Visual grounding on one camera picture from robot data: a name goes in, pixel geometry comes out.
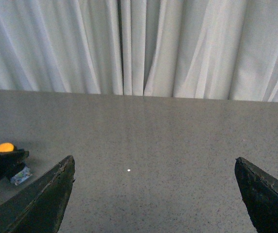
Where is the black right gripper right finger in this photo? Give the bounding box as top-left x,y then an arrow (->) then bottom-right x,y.
234,157 -> 278,233

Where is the white pleated curtain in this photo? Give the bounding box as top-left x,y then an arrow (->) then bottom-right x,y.
0,0 -> 278,102

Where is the yellow push button switch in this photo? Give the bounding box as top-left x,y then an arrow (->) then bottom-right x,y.
0,143 -> 32,185

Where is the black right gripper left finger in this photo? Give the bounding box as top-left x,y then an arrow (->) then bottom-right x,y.
0,155 -> 75,233

